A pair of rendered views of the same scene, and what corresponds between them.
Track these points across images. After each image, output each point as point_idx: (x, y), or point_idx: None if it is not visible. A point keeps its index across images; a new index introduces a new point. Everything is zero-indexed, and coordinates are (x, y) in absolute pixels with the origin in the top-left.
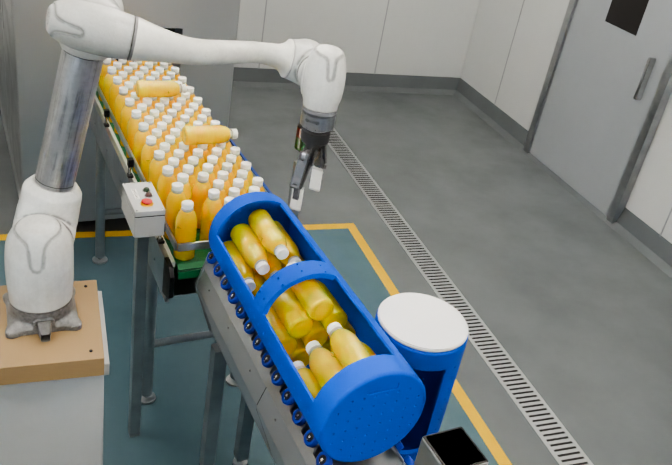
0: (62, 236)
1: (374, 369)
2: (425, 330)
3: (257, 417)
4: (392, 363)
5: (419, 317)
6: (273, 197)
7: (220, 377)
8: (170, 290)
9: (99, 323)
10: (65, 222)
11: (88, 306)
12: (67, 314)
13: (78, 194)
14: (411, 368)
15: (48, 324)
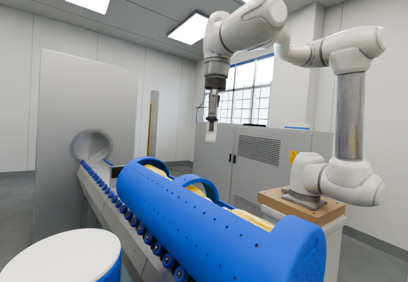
0: (299, 156)
1: (149, 156)
2: (74, 243)
3: None
4: (140, 157)
5: (71, 256)
6: (286, 233)
7: None
8: None
9: (278, 201)
10: (325, 171)
11: (294, 205)
12: (289, 194)
13: (336, 162)
14: (128, 165)
15: (286, 189)
